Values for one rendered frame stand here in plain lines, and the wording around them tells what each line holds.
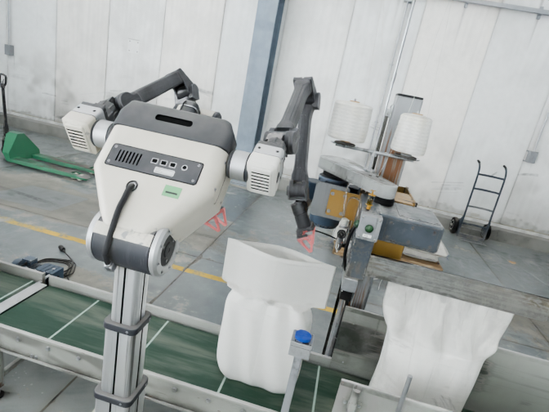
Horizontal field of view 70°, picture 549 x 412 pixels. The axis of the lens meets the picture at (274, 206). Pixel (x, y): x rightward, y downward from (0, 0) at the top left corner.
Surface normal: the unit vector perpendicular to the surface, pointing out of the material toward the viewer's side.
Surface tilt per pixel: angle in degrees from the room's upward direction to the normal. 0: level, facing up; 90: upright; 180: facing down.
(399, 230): 90
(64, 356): 90
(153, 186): 50
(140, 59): 90
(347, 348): 90
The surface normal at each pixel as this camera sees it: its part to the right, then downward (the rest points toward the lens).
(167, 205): -0.04, -0.41
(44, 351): -0.20, 0.26
